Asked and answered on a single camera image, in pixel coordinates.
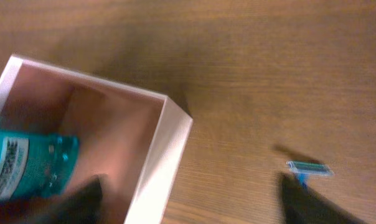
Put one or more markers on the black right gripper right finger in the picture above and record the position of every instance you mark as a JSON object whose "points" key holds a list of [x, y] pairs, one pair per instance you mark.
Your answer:
{"points": [[302, 206]]}

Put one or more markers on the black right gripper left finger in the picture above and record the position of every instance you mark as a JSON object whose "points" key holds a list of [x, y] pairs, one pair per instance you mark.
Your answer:
{"points": [[82, 207]]}

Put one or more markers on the blue mouthwash bottle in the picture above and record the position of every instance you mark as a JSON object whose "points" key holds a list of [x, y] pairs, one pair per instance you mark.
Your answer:
{"points": [[35, 165]]}

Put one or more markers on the white cardboard box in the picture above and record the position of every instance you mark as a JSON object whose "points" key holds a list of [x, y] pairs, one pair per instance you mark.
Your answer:
{"points": [[131, 137]]}

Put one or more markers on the blue disposable razor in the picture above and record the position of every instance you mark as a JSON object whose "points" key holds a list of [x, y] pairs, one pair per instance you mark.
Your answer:
{"points": [[303, 170]]}

